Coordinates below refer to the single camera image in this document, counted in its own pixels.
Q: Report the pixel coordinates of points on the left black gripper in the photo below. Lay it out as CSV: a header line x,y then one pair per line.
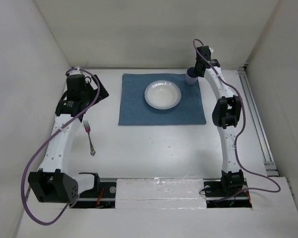
x,y
102,94

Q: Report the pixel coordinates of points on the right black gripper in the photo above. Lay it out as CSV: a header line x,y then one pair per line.
x,y
198,74

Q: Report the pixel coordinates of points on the lavender plastic cup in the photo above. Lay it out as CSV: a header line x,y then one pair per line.
x,y
191,80

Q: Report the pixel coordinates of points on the white blue-rimmed plate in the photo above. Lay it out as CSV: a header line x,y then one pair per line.
x,y
162,95

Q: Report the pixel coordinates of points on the blue cloth napkin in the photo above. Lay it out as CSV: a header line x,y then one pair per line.
x,y
134,110

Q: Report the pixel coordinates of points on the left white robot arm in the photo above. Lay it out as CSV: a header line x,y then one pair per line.
x,y
51,183

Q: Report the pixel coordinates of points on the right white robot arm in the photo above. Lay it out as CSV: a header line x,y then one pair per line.
x,y
225,116

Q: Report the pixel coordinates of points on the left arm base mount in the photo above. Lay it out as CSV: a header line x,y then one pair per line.
x,y
102,198

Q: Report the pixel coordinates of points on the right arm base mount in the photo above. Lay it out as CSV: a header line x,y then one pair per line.
x,y
226,192

